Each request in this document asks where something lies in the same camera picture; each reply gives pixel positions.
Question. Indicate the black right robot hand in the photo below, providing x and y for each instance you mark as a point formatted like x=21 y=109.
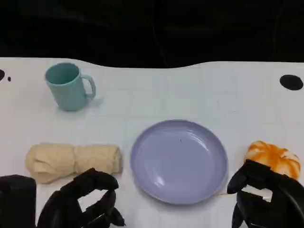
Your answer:
x=280 y=206

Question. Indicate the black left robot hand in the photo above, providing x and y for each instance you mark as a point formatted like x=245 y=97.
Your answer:
x=64 y=204

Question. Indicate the beige towel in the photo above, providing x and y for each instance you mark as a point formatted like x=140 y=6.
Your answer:
x=71 y=159

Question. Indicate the orange and white bread roll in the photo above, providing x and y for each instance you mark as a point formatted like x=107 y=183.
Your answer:
x=275 y=155

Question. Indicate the pale green mug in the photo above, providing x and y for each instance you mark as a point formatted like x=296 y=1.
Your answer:
x=69 y=95

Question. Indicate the lilac plate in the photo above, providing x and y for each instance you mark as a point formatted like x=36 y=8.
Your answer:
x=178 y=164

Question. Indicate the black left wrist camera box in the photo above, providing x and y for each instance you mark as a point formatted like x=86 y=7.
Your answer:
x=16 y=202

